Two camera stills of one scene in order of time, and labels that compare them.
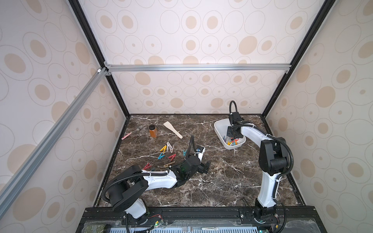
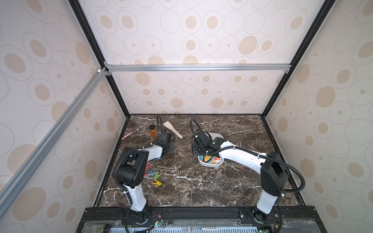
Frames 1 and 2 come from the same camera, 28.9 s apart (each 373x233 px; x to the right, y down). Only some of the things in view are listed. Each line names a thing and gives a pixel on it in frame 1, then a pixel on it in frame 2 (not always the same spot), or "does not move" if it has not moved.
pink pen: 126,136 does not move
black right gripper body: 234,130 → 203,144
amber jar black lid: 153,130 does not move
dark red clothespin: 147,166 does not move
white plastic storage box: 220,126 → 214,161
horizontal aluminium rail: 194,67 does not move
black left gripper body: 200,168 → 170,146
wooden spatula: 168,124 does not move
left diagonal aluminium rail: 98,76 does not move
